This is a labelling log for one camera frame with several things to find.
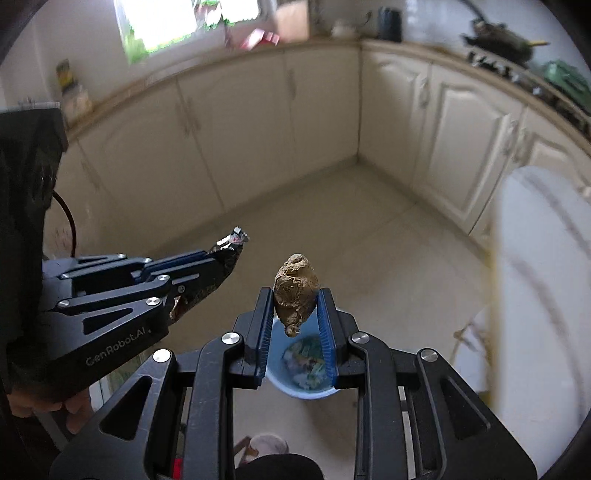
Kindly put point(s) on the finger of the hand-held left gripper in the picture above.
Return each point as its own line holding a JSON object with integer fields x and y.
{"x": 138, "y": 295}
{"x": 175, "y": 262}

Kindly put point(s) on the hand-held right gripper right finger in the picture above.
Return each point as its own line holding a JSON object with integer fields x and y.
{"x": 325, "y": 332}

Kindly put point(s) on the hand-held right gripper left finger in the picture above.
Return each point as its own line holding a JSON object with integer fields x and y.
{"x": 265, "y": 332}

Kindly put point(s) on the dark brown snack packet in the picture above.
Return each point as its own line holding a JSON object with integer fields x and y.
{"x": 229, "y": 258}

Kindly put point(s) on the brown lump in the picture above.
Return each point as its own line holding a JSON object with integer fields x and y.
{"x": 295, "y": 286}

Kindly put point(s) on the light blue bucket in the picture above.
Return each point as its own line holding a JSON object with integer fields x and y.
{"x": 300, "y": 393}

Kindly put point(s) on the person's left hand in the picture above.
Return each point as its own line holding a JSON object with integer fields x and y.
{"x": 74, "y": 413}

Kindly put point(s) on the pile of discarded wrappers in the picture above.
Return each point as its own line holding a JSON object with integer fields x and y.
{"x": 302, "y": 362}

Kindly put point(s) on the person's shoe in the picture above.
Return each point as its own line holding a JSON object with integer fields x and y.
{"x": 268, "y": 446}

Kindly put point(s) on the yellow labelled jar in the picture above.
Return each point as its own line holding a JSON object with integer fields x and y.
{"x": 65, "y": 74}

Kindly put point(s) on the cream kitchen cabinets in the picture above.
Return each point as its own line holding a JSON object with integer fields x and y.
{"x": 300, "y": 120}

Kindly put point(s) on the green plant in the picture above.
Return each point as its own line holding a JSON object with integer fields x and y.
{"x": 135, "y": 46}

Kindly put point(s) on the red box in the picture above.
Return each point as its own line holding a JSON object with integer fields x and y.
{"x": 258, "y": 39}

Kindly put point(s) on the kitchen window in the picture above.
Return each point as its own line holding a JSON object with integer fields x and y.
{"x": 184, "y": 23}

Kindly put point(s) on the black cylindrical container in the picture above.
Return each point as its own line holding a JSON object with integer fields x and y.
{"x": 388, "y": 23}

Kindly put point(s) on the black gas stove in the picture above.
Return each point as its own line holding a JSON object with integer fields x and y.
{"x": 531, "y": 81}

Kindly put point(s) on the dark wok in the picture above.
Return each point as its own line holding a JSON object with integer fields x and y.
{"x": 498, "y": 41}

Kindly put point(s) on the green electric cooker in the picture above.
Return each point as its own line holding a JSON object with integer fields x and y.
{"x": 563, "y": 74}

